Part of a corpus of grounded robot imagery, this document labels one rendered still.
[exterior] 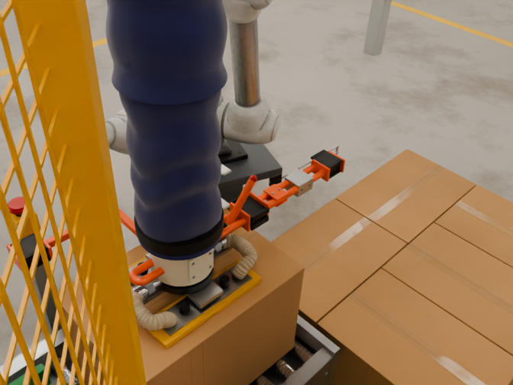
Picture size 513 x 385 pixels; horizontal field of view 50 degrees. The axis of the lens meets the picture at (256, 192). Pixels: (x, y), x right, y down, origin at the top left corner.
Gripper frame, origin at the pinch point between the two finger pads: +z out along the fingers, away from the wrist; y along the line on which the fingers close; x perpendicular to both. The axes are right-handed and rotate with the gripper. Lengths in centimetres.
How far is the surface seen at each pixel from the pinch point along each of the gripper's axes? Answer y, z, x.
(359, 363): 57, 49, -19
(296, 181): -1.4, 12.9, -18.2
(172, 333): 10.8, 25.1, 39.8
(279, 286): 13.4, 31.1, 6.4
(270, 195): -1.1, 12.3, -7.4
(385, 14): 69, -154, -319
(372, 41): 94, -157, -313
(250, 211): -1.5, 14.1, 2.5
